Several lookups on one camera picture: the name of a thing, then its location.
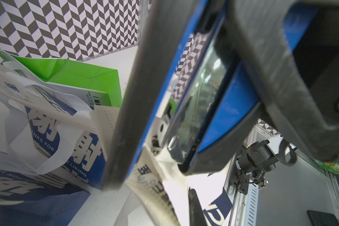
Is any cream paper receipt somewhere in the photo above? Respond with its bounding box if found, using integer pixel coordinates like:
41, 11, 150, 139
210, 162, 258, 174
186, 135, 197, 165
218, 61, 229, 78
90, 105, 120, 161

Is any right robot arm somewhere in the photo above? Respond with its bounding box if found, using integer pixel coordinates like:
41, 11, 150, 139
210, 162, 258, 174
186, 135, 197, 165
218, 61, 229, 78
231, 139, 297, 195

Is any green white bag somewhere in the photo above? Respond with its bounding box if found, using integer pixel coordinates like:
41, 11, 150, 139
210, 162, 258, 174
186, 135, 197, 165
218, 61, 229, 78
0, 49, 122, 108

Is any blue black stapler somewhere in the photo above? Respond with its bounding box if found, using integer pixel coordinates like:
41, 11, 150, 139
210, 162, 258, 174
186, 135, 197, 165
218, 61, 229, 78
127, 0, 339, 176

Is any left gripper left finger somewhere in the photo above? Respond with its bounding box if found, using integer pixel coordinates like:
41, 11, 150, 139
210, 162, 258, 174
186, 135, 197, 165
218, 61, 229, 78
101, 1, 201, 190

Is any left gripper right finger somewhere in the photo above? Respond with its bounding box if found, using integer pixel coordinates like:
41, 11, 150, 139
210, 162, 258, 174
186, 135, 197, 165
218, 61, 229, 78
227, 1, 339, 163

